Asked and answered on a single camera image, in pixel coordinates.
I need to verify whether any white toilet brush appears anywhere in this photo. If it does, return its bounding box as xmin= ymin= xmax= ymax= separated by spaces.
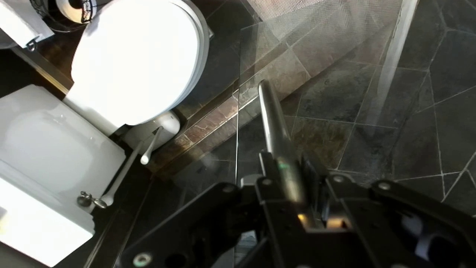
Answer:
xmin=138 ymin=125 xmax=165 ymax=169

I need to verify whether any white toilet tank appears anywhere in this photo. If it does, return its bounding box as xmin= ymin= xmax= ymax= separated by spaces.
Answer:
xmin=0 ymin=82 xmax=129 ymax=268

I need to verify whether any white toilet bowl with lid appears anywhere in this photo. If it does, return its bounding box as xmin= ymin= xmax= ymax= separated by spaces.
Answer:
xmin=62 ymin=0 xmax=214 ymax=151

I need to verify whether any metal door handle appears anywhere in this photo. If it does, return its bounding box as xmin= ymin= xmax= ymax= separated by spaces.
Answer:
xmin=256 ymin=79 xmax=351 ymax=234

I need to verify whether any glass shower door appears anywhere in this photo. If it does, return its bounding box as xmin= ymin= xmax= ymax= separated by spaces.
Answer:
xmin=232 ymin=0 xmax=421 ymax=268

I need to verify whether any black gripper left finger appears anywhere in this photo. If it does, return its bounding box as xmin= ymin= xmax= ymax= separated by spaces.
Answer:
xmin=117 ymin=151 xmax=279 ymax=268

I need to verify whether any brown tiled shower curb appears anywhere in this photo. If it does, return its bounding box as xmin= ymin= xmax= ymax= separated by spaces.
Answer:
xmin=147 ymin=46 xmax=358 ymax=176

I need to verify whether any chrome flush lever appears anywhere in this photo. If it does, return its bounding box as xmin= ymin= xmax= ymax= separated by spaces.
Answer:
xmin=76 ymin=189 xmax=110 ymax=210

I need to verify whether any hanging toilet paper sheet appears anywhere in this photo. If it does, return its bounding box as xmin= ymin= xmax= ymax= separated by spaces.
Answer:
xmin=0 ymin=0 xmax=56 ymax=51

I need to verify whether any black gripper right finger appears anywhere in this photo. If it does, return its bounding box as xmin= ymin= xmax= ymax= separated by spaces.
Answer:
xmin=297 ymin=157 xmax=476 ymax=268

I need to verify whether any spare toilet paper roll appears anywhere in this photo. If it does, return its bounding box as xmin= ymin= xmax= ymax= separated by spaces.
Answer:
xmin=53 ymin=0 xmax=96 ymax=26

